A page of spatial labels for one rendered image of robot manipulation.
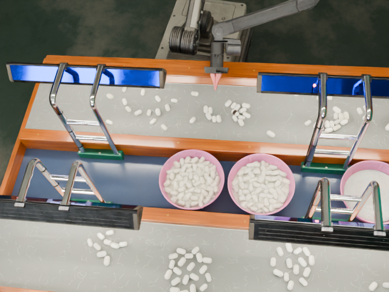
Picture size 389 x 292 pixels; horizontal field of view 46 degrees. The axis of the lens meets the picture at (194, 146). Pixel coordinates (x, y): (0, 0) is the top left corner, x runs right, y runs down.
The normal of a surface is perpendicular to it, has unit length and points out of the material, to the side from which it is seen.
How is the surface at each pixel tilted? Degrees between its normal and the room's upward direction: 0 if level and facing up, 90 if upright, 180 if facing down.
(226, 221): 0
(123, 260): 0
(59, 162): 0
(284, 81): 58
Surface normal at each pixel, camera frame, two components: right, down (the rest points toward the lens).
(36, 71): -0.14, 0.49
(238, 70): -0.08, -0.48
